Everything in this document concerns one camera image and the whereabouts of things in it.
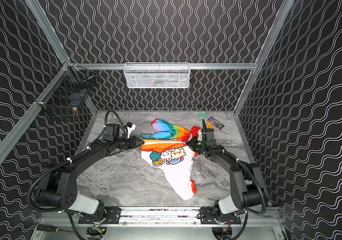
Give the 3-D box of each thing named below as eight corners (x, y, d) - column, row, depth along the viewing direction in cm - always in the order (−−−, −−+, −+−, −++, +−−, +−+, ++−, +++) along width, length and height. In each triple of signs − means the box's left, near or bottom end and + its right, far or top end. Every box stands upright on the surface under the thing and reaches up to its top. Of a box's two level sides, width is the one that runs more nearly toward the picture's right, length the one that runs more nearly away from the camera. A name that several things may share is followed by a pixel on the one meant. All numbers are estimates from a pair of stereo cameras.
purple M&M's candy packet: (220, 129, 112) (220, 127, 110) (207, 120, 118) (207, 118, 116) (224, 126, 113) (224, 124, 112) (210, 117, 120) (211, 115, 118)
